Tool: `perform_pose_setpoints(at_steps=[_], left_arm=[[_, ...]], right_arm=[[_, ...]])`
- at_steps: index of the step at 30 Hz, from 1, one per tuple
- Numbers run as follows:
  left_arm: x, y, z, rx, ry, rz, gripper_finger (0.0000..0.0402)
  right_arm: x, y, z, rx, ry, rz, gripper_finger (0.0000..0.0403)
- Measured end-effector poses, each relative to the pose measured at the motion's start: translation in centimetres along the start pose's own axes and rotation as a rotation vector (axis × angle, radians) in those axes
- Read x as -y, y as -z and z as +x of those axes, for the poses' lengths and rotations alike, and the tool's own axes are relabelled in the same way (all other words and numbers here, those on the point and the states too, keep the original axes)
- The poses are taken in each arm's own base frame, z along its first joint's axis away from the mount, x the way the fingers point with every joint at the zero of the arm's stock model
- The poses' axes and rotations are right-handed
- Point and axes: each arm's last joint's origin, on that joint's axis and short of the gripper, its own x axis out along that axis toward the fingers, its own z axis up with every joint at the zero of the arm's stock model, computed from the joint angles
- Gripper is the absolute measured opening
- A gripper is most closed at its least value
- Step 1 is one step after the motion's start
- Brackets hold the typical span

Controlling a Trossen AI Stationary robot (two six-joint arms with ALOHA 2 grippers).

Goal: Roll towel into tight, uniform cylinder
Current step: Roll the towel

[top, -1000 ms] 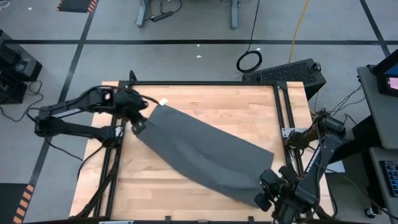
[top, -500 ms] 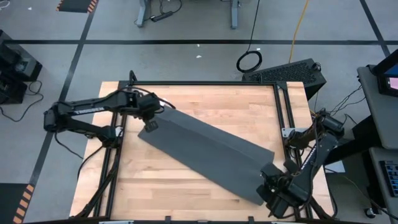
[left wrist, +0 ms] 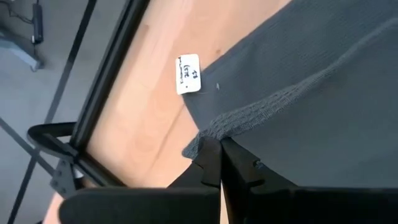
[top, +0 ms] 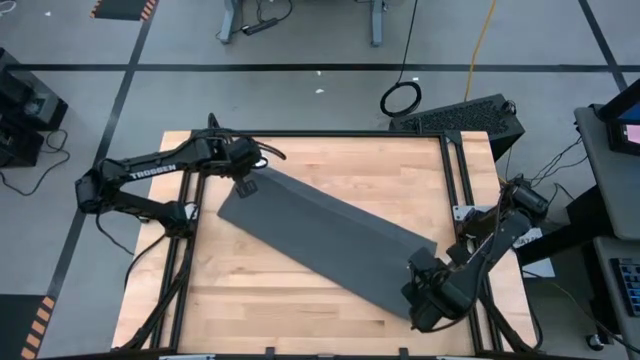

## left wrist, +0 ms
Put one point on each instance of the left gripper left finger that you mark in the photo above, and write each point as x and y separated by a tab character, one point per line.
140	205

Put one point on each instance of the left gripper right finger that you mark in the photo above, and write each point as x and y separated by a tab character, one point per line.
280	205

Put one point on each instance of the black power strip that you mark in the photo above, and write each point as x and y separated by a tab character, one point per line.
38	23

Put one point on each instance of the black metal table frame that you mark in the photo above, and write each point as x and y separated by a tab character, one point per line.
107	71

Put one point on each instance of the grey waffle-weave towel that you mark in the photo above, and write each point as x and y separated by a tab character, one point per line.
295	77

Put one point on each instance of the grey desk leg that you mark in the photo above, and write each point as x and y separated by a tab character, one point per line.
18	51

